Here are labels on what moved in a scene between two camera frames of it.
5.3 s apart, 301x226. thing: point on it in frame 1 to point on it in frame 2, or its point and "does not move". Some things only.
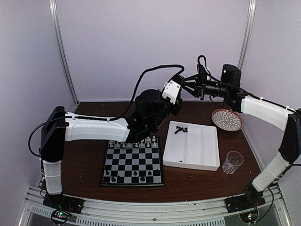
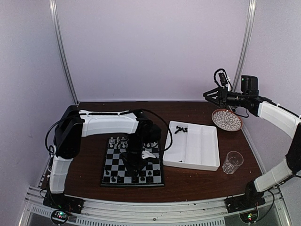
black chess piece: (142, 178) does not move
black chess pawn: (156, 173) does not move
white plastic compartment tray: (192, 146) does not move
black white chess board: (133, 164) does not move
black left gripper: (177, 110) to (131, 166)
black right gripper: (200, 85) to (221, 101)
